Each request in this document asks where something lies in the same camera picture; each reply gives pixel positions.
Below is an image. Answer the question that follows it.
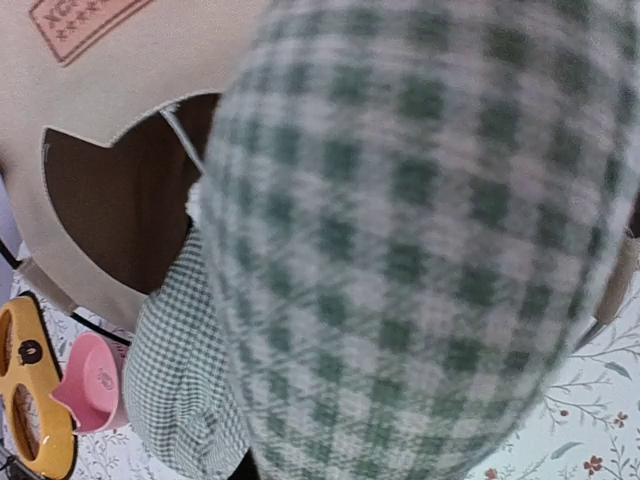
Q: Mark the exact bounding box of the beige fabric pet tent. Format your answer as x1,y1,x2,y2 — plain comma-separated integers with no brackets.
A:
1,0,266,332

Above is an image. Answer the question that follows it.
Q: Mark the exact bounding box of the floral white table mat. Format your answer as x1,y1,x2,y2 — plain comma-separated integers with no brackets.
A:
39,272,639,479

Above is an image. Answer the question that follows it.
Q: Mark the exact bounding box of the yellow double bowl holder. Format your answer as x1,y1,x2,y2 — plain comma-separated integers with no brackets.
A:
1,291,78,479

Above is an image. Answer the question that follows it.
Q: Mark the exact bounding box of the green checkered pet cushion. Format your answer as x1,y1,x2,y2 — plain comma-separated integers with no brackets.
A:
123,1,639,479

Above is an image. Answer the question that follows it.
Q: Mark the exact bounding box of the pink pet bowl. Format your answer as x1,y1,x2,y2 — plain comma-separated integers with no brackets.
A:
50,333,129,436

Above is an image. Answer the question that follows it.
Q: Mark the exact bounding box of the white pompom toy on string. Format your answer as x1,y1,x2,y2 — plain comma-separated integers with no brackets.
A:
160,106,205,174

